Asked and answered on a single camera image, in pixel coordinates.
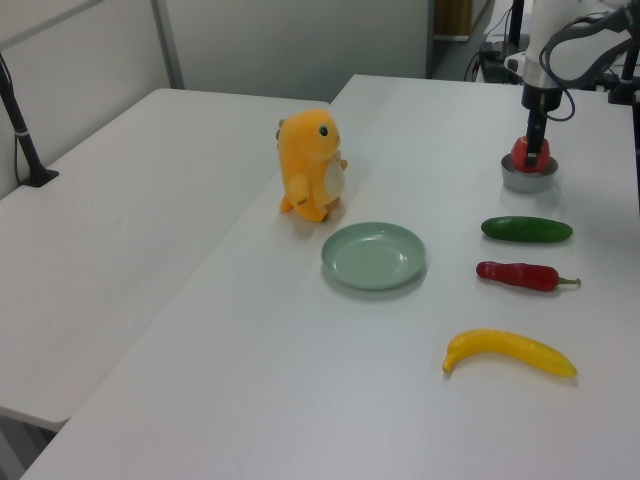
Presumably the thick grey cable hose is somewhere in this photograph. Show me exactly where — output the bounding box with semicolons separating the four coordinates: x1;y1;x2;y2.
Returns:
538;3;640;92

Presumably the pale green plate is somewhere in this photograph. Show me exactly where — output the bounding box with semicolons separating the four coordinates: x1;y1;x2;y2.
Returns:
320;221;429;292

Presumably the red apple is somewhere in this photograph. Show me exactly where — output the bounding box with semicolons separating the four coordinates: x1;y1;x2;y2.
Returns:
510;134;552;175

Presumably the orange plush toy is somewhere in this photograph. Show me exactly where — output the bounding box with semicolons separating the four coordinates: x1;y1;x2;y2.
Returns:
275;108;350;225

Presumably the black pole with base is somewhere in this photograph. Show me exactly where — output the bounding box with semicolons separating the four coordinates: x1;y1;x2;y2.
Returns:
0;52;61;189

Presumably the thin black cable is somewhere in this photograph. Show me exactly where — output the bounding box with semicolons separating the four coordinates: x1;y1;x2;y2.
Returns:
542;87;577;124

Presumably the wooden door panel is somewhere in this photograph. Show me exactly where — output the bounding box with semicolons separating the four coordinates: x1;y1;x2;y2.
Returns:
433;0;474;42

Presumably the black camera stand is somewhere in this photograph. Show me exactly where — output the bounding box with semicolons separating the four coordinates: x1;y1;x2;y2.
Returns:
606;42;640;107

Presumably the green cucumber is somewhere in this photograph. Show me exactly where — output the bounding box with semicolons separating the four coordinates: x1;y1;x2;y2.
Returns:
480;215;574;246

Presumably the red chili pepper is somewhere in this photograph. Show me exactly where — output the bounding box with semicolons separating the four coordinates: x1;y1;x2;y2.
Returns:
475;260;583;294

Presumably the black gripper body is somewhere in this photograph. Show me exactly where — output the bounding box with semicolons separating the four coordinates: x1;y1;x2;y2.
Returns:
521;84;566;116

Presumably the black equipment box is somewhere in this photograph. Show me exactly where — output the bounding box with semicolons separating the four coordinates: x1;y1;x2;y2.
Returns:
468;41;524;87

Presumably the yellow banana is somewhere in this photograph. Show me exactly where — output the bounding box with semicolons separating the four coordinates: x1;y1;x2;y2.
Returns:
441;327;579;380

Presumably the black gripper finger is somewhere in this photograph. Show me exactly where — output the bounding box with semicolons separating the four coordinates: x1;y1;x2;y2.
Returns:
525;107;548;173

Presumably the small grey bowl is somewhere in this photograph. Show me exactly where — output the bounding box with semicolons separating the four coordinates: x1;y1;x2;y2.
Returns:
500;153;560;195

